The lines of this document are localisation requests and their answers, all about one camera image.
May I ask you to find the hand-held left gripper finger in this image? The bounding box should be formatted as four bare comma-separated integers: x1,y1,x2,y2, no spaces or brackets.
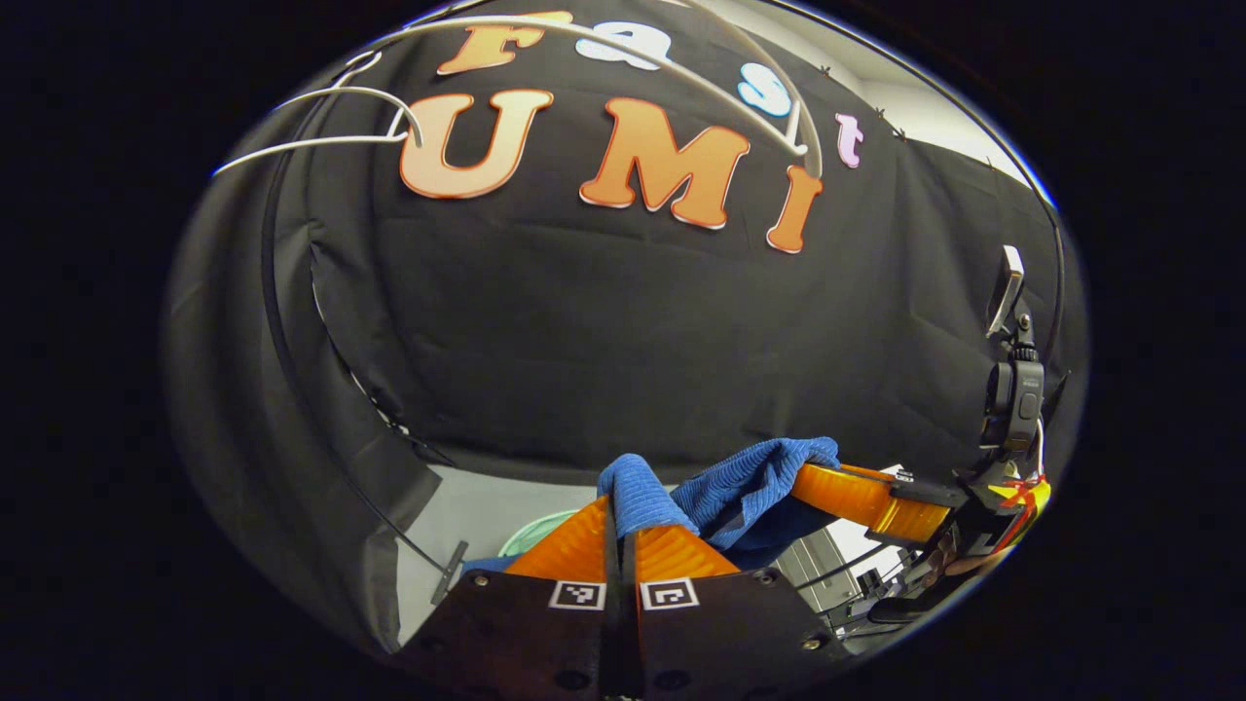
394,495,624,701
623,524,855,701

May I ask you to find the blue knit jacket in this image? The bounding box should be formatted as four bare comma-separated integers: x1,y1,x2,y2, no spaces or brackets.
458,436,843,577

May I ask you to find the green laundry hamper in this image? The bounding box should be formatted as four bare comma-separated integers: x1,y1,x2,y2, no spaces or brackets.
496,508,582,559

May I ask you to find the white clothes hanger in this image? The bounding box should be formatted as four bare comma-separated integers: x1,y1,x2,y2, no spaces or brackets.
212,0,826,181

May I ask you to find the silver metal box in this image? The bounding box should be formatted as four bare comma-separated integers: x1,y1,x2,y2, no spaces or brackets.
774,526,864,614

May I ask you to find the black backdrop cloth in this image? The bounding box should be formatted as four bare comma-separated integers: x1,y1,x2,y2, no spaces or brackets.
161,0,1072,653

